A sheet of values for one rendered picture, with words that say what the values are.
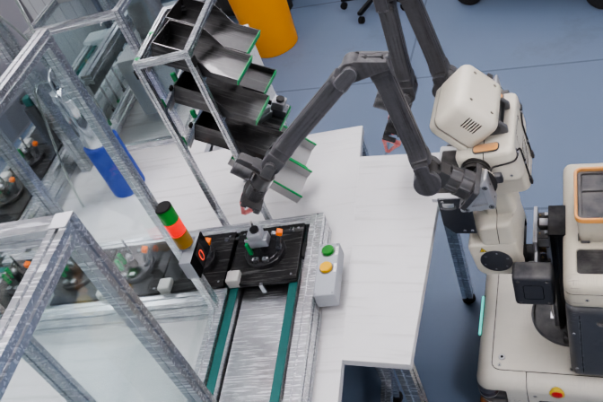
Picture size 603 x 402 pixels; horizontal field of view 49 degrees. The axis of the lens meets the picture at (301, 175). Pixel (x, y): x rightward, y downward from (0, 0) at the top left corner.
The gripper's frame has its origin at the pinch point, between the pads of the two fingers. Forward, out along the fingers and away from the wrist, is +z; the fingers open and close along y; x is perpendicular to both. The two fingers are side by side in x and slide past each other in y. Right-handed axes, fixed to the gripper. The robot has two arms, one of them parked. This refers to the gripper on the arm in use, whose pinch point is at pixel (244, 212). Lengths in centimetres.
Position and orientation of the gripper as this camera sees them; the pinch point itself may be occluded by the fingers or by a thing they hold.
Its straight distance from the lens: 212.9
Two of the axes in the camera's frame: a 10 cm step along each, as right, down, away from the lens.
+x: 9.1, 3.6, 1.9
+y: -1.2, 7.0, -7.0
